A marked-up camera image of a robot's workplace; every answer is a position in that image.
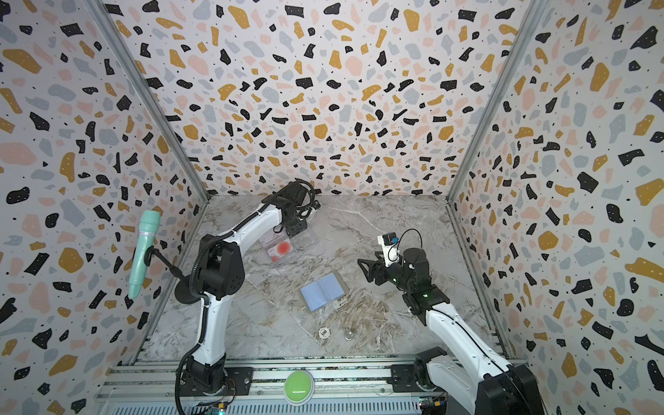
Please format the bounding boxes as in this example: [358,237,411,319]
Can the red circle credit card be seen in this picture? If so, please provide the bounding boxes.
[268,240,292,262]

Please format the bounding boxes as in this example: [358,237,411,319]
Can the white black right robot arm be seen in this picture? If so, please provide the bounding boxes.
[357,246,546,414]

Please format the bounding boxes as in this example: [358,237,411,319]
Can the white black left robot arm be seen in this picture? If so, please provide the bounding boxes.
[176,179,320,394]

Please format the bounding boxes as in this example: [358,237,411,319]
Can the clear acrylic card box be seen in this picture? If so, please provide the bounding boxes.
[259,230,313,263]

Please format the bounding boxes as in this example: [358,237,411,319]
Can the black microphone stand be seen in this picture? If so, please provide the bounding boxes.
[144,247,200,305]

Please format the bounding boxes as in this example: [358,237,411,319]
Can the green push button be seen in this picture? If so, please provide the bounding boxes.
[284,370,315,406]

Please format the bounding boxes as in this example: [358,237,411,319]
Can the mint green microphone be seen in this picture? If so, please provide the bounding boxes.
[128,210,161,300]

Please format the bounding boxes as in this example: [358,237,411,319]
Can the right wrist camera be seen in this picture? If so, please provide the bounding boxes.
[377,233,400,267]

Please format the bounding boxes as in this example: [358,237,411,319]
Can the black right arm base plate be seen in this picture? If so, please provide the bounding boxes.
[387,362,445,394]

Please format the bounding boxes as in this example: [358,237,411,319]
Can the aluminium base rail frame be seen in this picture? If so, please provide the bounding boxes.
[91,356,471,414]

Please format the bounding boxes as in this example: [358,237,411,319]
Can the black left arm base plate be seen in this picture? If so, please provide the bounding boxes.
[179,367,254,399]

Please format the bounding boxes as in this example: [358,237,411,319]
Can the aluminium left corner post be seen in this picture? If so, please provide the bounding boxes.
[82,1,210,203]

